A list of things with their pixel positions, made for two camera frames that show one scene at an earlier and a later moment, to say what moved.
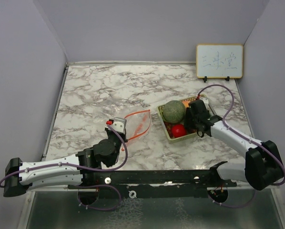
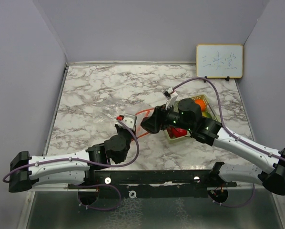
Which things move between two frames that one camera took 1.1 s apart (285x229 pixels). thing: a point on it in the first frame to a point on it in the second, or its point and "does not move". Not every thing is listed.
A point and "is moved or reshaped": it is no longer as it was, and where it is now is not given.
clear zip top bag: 138,123 is moved or reshaped
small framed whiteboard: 219,61 does not move
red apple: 178,130 does not move
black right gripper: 188,121 to 159,116
